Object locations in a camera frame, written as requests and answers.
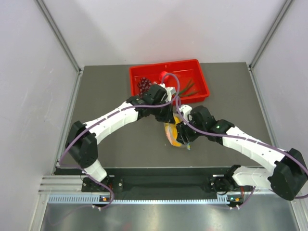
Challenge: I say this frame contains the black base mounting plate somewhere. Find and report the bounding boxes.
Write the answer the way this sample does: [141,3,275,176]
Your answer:
[82,175,240,193]

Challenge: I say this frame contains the red fake strawberry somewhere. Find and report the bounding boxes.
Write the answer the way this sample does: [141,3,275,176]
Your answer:
[159,71,168,81]

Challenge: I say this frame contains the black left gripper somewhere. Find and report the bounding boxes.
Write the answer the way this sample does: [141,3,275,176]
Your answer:
[151,99,175,124]

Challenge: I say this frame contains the grey slotted cable duct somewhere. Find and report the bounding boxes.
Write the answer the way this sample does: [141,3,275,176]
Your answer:
[48,194,242,205]

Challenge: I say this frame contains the right aluminium frame post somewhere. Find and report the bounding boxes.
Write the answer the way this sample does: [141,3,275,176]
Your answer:
[247,0,294,72]

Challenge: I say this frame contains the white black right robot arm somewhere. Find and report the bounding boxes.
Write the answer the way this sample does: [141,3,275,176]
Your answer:
[176,105,308,201]

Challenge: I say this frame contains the clear zip top bag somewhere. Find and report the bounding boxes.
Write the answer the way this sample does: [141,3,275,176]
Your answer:
[164,114,190,150]

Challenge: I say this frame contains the left aluminium frame post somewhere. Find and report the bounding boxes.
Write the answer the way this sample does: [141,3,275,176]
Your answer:
[36,0,84,75]

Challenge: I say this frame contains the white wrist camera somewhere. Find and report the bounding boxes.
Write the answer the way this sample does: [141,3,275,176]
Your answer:
[179,104,192,121]
[159,83,177,102]

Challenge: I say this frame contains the red plastic tray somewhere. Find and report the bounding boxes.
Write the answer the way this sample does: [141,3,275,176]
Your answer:
[129,59,210,104]

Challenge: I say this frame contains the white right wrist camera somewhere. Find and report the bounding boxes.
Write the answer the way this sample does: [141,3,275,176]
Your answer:
[179,104,192,121]

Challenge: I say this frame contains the aluminium frame post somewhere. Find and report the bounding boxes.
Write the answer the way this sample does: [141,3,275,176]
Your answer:
[36,0,84,75]
[247,0,294,72]

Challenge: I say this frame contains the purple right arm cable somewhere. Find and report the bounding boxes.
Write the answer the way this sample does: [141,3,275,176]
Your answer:
[175,92,308,210]

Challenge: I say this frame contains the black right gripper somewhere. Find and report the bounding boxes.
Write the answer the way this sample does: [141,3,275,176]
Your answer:
[176,115,206,145]

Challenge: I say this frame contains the green fake scallion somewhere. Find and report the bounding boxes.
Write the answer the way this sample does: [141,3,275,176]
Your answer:
[179,79,199,98]

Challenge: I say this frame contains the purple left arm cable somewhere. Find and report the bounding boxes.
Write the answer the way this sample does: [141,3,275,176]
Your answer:
[59,73,181,210]

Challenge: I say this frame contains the dark red fake grapes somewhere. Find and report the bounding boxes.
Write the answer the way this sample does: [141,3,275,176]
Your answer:
[137,77,152,95]

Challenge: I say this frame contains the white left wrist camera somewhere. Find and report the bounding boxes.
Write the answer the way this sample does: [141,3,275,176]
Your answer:
[159,83,177,102]

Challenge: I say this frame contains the yellow fake lemon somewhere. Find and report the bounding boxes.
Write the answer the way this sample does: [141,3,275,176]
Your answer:
[174,116,181,124]

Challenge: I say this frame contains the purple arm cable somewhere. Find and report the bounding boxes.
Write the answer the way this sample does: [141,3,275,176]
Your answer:
[59,73,181,210]
[175,92,308,210]

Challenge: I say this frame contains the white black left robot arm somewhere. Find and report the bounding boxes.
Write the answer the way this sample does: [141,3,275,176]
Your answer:
[64,84,176,191]

